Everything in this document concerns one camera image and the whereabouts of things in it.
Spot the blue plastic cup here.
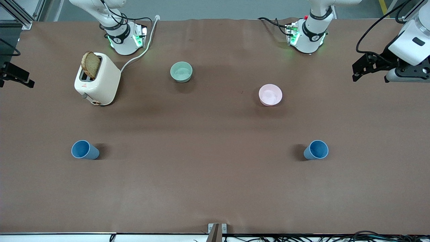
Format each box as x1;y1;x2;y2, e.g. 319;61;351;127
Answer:
303;140;329;160
71;140;100;160

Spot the brown bread slice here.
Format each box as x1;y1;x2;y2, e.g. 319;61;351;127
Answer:
81;51;101;80

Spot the cream white toaster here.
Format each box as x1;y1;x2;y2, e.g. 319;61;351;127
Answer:
74;52;121;106

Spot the pink bowl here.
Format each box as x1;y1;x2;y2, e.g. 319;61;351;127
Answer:
258;84;283;107

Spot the mint green bowl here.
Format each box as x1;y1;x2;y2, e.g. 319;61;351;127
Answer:
170;62;193;83

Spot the brown table cover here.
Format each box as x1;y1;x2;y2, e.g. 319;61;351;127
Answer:
0;17;430;235

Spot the aluminium frame profile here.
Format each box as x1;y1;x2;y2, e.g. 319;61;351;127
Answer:
0;0;46;30

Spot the black left base cable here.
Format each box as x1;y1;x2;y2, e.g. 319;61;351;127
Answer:
258;17;290;35

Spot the black base cable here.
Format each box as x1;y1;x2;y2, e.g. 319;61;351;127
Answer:
258;17;290;35
99;0;154;38

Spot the black right base cable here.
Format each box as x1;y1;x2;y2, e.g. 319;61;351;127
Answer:
99;0;154;38

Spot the white toaster power cable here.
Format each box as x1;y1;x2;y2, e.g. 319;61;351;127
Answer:
120;15;161;73

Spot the black cable bundle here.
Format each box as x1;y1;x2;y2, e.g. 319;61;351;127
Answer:
222;230;430;242

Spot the metal mounting bracket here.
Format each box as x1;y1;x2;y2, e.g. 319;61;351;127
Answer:
208;223;227;242

